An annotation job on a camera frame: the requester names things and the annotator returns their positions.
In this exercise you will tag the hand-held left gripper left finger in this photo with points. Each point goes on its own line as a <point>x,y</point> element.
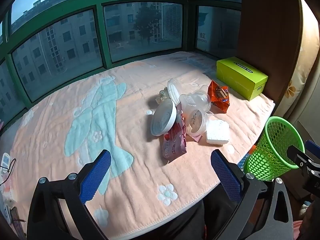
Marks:
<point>96,177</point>

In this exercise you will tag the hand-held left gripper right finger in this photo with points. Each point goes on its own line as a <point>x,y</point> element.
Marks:
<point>226,177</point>

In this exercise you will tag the orange snack packet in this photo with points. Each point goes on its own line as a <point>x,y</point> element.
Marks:
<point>220,97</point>

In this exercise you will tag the green mesh basket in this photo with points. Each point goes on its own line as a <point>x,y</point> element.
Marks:
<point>265,155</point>

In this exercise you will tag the white device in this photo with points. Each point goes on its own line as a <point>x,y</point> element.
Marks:
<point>5,162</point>

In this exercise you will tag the clear tub with white lid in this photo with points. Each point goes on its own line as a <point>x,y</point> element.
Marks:
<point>173,91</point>

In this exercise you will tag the green cardboard box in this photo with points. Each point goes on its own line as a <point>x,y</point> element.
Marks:
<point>240,77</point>

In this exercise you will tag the tree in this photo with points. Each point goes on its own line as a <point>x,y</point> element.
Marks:
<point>146,22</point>

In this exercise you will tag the white louvred panel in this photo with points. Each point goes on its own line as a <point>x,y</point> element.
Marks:
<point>172,21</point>

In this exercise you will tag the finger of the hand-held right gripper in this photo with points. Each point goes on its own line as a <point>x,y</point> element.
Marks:
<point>312,146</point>
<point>296,155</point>

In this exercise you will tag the grey apartment building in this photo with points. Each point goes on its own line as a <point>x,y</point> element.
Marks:
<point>62,37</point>

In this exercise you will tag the pile of clothes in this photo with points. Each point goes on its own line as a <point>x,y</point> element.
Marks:
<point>301,220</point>

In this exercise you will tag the white bowl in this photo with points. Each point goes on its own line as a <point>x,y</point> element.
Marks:
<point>163,118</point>

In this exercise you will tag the printed carton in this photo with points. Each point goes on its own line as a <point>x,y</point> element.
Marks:
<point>217,27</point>

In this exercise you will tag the maroon snack packet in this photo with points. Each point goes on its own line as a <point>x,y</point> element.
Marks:
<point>175,145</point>

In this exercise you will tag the brown wooden panel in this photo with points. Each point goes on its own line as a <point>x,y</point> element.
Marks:
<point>265,30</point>

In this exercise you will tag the clear rectangular plastic container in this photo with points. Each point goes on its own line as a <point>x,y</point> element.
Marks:
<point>187,102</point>

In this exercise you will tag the person's dark pants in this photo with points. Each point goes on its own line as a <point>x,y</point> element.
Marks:
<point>215,220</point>

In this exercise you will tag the crumpled paper ball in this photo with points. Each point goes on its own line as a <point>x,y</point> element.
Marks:
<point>162,96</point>

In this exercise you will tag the white foam block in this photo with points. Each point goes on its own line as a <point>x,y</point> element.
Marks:
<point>217,131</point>

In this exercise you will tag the pink printed blanket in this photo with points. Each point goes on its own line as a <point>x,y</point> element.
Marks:
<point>50,130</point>

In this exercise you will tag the clear cup with brown label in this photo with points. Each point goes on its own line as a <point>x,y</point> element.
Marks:
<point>196,121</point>

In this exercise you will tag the green window frame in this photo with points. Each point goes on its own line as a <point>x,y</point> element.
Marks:
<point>100,25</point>

